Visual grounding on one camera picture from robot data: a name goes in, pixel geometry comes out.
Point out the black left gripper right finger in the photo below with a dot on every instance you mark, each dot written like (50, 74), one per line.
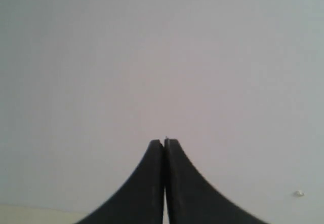
(190, 198)

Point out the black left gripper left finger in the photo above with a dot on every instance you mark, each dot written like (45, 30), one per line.
(141, 198)

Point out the small white wall hook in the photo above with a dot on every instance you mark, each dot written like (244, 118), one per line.
(298, 193)

